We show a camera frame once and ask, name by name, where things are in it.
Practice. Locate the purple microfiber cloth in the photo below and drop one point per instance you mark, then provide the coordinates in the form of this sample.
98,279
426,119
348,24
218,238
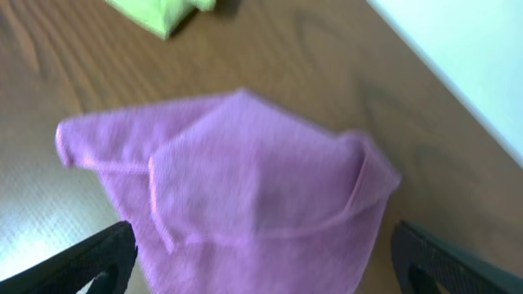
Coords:
229,194

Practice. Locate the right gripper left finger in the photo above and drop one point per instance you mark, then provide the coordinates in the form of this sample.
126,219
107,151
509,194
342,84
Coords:
103,262

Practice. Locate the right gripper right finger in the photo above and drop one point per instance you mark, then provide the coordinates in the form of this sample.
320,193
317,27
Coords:
424,263

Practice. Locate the folded green cloth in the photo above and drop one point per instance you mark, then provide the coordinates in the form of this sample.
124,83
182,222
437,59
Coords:
160,17

